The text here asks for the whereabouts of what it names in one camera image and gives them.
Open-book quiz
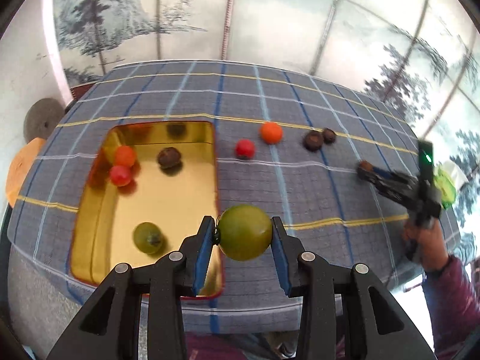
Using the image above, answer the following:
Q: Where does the green white packet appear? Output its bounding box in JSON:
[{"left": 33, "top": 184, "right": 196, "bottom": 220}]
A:
[{"left": 433, "top": 160, "right": 468, "bottom": 210}]

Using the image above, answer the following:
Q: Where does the large brown fruit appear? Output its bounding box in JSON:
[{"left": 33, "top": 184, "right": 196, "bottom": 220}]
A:
[{"left": 303, "top": 130, "right": 324, "bottom": 152}]

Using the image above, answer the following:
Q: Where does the green round fruit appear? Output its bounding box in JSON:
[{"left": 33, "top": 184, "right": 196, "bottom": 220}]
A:
[{"left": 133, "top": 222, "right": 164, "bottom": 254}]

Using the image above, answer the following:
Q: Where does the red tomato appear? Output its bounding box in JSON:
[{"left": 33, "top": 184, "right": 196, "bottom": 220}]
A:
[
  {"left": 109, "top": 165, "right": 132, "bottom": 188},
  {"left": 234, "top": 139, "right": 256, "bottom": 160}
]

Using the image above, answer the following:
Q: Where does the red gold coffee tin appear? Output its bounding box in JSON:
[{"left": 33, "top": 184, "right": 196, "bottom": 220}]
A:
[{"left": 69, "top": 120, "right": 219, "bottom": 286}]

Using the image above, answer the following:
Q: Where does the small orange in tin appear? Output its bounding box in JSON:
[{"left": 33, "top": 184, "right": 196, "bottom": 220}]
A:
[{"left": 114, "top": 145, "right": 137, "bottom": 168}]

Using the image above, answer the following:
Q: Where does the red tomato front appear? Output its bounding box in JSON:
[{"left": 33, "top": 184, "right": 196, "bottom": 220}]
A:
[{"left": 109, "top": 165, "right": 132, "bottom": 188}]

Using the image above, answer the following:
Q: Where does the grey round cushion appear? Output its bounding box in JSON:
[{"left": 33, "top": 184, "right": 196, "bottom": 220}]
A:
[{"left": 23, "top": 97, "right": 65, "bottom": 143}]

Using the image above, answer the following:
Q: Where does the maroon right sleeve forearm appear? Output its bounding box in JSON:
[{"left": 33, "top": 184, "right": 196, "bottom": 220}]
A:
[{"left": 422, "top": 255, "right": 479, "bottom": 359}]

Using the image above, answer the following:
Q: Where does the painted folding screen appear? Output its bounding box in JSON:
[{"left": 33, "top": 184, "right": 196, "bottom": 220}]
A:
[{"left": 54, "top": 0, "right": 479, "bottom": 243}]

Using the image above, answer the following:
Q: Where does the brown fruit in tin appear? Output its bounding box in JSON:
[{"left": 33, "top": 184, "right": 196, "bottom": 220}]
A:
[{"left": 156, "top": 147, "right": 182, "bottom": 169}]

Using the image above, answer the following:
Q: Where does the person right hand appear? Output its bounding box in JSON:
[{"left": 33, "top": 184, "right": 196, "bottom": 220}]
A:
[{"left": 403, "top": 219, "right": 449, "bottom": 272}]

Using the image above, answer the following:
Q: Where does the large orange tangerine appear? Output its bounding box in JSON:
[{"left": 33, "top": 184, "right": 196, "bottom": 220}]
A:
[{"left": 259, "top": 121, "right": 283, "bottom": 145}]

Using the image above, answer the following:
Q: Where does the green fruit with stem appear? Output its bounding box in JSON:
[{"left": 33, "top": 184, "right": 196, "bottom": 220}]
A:
[{"left": 216, "top": 204, "right": 272, "bottom": 262}]

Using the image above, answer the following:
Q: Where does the orange round cushion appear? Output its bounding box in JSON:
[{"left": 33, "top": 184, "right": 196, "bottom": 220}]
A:
[{"left": 5, "top": 137, "right": 46, "bottom": 208}]

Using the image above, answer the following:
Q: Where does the grey plaid tablecloth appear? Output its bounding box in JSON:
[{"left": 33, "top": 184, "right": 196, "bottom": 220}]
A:
[{"left": 6, "top": 59, "right": 461, "bottom": 337}]

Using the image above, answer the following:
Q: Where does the small brown fruit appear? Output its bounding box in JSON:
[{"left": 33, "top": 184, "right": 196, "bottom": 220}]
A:
[{"left": 322, "top": 128, "right": 337, "bottom": 145}]

